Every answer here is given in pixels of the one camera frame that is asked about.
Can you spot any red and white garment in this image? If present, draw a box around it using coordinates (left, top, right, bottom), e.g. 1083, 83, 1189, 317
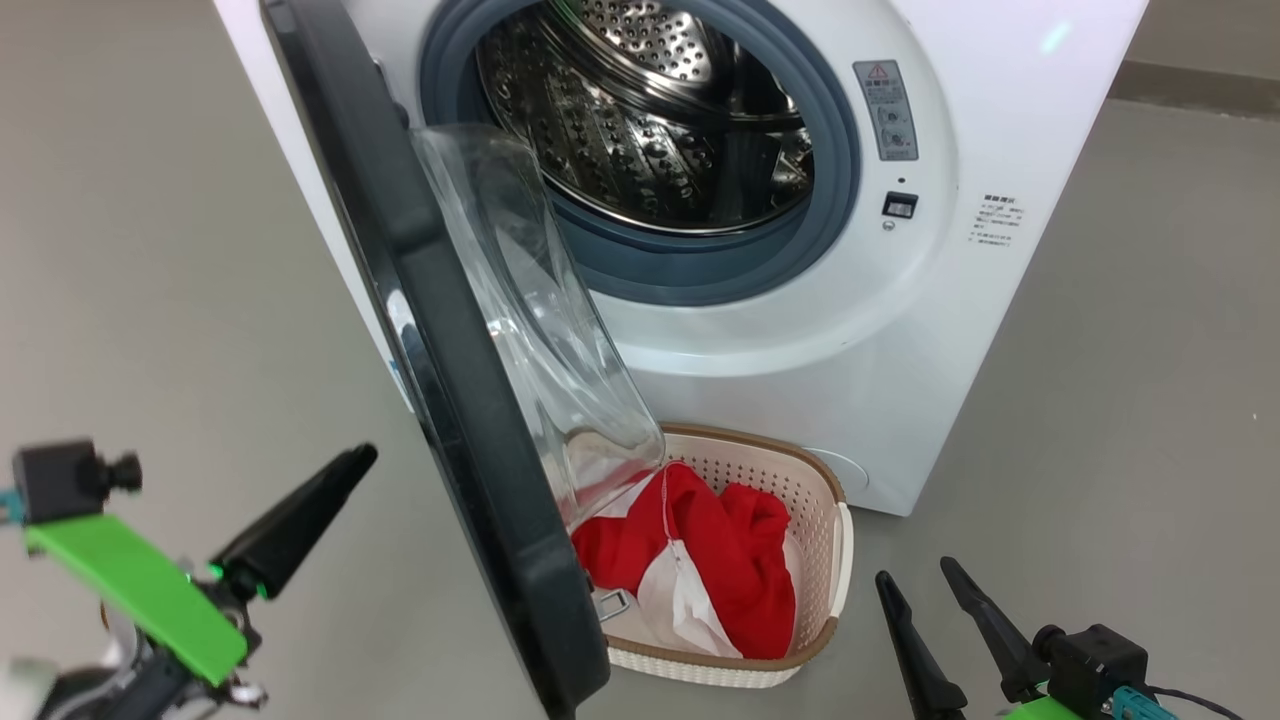
570, 462, 801, 661

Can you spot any grey wall baseboard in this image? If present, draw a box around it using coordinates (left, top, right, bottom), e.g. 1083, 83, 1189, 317
1108, 60, 1280, 123

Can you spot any black round glass washer door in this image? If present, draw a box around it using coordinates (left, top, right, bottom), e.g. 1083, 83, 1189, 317
260, 0, 668, 720

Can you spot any round white filter cover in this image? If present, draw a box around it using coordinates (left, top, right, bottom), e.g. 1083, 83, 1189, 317
805, 447, 871, 496

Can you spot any cream perforated laundry basket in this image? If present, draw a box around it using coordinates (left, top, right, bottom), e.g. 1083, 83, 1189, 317
590, 422, 855, 689

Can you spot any grey warning sticker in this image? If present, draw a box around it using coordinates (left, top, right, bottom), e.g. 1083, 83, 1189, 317
853, 60, 919, 163

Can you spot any teal plug black right cable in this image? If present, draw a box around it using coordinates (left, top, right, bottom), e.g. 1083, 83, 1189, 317
1110, 684, 1246, 720

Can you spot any stainless steel washing machine drum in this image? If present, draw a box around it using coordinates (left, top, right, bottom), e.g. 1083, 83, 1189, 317
475, 0, 816, 238

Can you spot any white front-load washing machine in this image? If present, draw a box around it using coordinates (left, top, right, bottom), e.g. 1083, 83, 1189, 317
212, 0, 1151, 518

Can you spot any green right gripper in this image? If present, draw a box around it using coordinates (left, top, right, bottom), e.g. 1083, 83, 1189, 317
875, 557, 1086, 720

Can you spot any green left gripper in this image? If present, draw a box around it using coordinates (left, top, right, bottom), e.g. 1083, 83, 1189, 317
25, 443, 379, 711

